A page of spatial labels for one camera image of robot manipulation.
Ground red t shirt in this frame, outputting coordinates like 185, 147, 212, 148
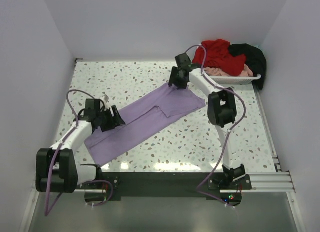
201, 39, 246, 76

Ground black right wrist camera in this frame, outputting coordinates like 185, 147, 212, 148
175, 53, 192, 68

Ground aluminium frame rail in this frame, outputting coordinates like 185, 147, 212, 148
21, 86, 305, 232

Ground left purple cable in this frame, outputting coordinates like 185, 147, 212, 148
44, 89, 106, 217

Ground purple cable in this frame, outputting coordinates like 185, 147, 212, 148
44, 89, 106, 217
184, 44, 248, 200

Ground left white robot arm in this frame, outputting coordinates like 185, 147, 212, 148
35, 105, 125, 193

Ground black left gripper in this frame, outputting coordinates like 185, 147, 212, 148
96, 105, 125, 132

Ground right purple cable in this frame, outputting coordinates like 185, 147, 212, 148
184, 44, 248, 200

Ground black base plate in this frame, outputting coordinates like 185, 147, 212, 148
77, 172, 253, 206

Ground pink t shirt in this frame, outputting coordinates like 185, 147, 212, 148
204, 64, 254, 77

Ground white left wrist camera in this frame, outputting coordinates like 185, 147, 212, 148
100, 94, 111, 110

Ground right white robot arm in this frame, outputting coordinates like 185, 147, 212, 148
168, 66, 246, 189

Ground white laundry basket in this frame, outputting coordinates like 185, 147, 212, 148
197, 44, 263, 85

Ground black t shirt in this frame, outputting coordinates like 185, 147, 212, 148
228, 43, 267, 90

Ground lilac t shirt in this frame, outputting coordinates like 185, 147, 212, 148
84, 84, 206, 165

